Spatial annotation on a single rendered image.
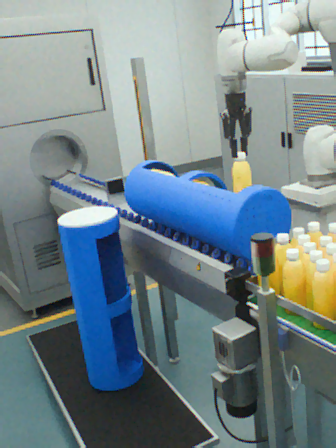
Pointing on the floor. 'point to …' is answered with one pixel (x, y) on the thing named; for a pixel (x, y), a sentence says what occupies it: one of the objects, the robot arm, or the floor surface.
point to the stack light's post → (271, 367)
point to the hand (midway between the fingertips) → (239, 147)
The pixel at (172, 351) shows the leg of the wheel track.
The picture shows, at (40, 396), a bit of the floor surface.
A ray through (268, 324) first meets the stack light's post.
